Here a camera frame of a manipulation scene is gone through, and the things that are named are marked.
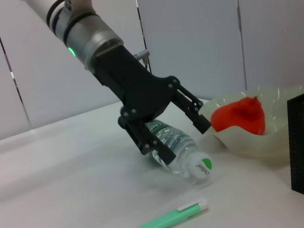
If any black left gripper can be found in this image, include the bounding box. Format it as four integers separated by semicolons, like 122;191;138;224
91;45;212;165

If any clear water bottle green label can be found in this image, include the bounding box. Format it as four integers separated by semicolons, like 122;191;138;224
143;120;213;183

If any red-orange toy orange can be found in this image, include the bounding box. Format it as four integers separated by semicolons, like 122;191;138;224
210;96;266;136

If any mint green retractable pen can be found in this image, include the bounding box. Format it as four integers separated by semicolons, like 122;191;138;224
137;197;209;228

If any translucent green fruit plate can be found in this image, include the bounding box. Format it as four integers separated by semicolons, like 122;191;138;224
199;85;304;164

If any black mesh pen holder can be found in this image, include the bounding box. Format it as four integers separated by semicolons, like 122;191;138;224
286;93;304;193

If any left gripper cable with plugs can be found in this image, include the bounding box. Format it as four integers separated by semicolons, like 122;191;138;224
133;49;152;72

